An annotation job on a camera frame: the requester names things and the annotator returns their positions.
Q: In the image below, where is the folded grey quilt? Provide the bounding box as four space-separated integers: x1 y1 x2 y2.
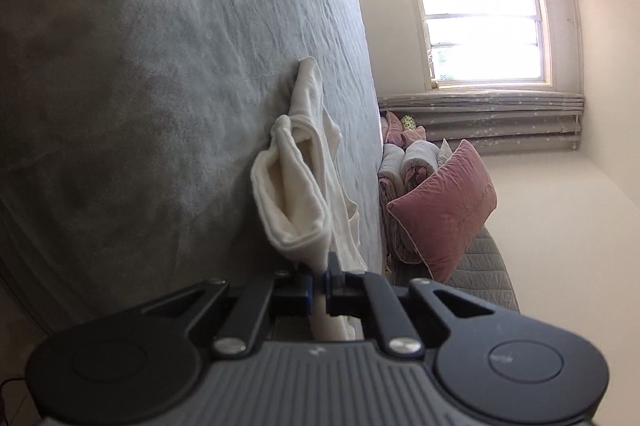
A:
377 141 453 267

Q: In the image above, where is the grey patterned curtain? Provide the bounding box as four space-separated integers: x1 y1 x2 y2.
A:
377 91 586 153

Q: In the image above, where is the pink velvet pillow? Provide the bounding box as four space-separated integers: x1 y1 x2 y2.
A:
387 139 497 283

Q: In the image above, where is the grey quilted headboard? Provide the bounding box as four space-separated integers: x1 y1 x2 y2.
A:
387 226 521 314

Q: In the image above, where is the white long-sleeve bear-print shirt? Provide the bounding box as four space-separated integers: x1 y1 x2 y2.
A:
250 56 369 343

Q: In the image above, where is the small pink cushion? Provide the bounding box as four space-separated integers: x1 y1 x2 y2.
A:
382 111 427 150

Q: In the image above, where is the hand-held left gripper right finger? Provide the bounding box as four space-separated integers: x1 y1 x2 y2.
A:
324 252 521 357

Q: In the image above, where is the window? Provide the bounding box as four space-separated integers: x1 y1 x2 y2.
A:
400 0 557 90

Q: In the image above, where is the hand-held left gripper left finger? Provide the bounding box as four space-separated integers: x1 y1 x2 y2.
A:
142 270 317 357

